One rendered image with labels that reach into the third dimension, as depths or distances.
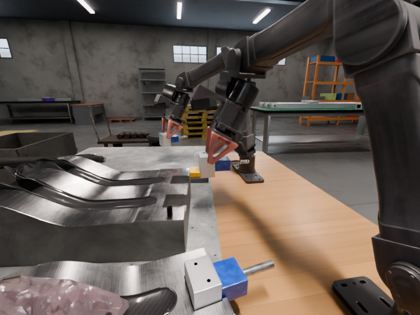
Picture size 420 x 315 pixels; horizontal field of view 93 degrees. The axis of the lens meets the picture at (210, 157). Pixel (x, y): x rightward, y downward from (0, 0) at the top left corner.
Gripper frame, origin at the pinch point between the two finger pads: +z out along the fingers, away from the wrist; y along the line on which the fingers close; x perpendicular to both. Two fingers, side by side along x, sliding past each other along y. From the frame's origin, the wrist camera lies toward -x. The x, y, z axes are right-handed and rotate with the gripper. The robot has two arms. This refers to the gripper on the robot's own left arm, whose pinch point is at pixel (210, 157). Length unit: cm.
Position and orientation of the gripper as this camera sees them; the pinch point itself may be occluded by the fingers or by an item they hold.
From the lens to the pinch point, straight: 50.2
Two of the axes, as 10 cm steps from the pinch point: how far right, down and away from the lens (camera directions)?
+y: 1.4, 2.9, -9.5
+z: -4.6, 8.6, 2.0
